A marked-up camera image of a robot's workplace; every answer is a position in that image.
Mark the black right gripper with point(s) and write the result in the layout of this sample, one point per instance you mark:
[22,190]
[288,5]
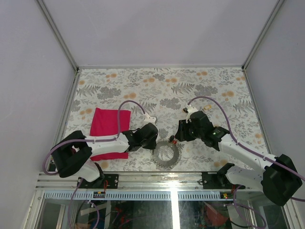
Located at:
[181,134]

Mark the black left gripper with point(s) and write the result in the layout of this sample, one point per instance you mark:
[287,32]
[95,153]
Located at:
[153,145]

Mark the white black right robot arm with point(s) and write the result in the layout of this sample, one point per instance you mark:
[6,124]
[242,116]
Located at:
[275,176]

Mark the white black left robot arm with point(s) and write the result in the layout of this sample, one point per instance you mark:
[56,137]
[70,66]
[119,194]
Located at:
[73,156]

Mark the yellow tag key set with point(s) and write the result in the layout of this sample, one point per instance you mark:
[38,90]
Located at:
[207,107]

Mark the pink folded cloth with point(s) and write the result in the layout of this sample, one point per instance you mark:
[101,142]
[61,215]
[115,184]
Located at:
[105,123]

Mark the floral tablecloth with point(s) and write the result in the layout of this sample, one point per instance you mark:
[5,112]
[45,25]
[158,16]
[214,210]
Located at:
[164,93]

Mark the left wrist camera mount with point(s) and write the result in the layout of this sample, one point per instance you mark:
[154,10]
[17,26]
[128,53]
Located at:
[149,119]

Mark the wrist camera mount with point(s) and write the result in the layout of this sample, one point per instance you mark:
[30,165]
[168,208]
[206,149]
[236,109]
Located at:
[149,119]
[189,110]

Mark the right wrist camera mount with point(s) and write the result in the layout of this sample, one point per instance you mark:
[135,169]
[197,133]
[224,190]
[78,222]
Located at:
[189,110]

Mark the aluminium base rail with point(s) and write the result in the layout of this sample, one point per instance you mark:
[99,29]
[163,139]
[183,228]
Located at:
[134,181]

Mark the aluminium frame posts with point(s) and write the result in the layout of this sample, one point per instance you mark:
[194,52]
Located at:
[158,33]

